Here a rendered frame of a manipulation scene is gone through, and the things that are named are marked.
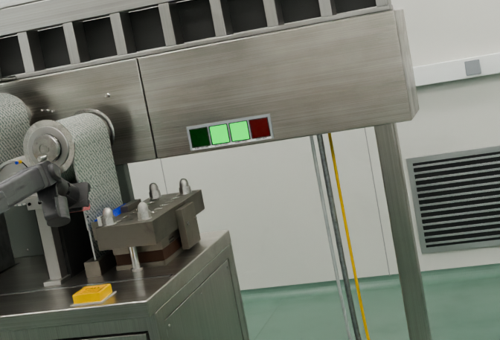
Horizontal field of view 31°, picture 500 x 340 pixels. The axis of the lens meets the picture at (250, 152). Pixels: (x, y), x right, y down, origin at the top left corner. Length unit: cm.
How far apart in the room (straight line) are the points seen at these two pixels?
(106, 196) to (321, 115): 63
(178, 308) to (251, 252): 291
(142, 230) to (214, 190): 281
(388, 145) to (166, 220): 70
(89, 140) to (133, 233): 32
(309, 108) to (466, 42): 236
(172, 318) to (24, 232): 83
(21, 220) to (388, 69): 122
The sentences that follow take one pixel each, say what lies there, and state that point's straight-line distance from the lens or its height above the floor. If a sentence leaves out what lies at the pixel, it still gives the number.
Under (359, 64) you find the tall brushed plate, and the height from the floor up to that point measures 131.
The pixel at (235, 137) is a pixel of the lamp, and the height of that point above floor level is 117.
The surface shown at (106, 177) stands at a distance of 254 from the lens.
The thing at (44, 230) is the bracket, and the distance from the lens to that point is 242.
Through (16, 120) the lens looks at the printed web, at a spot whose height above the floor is 133.
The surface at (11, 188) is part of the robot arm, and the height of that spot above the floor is 121.
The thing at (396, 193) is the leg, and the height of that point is 92.
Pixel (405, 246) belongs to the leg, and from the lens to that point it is 270.
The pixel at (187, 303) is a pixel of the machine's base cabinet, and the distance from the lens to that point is 231.
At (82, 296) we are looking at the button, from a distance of 216.
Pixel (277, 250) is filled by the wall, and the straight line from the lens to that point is 509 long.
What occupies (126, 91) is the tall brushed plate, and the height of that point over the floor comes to 135.
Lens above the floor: 142
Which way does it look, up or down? 7 degrees down
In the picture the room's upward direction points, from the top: 10 degrees counter-clockwise
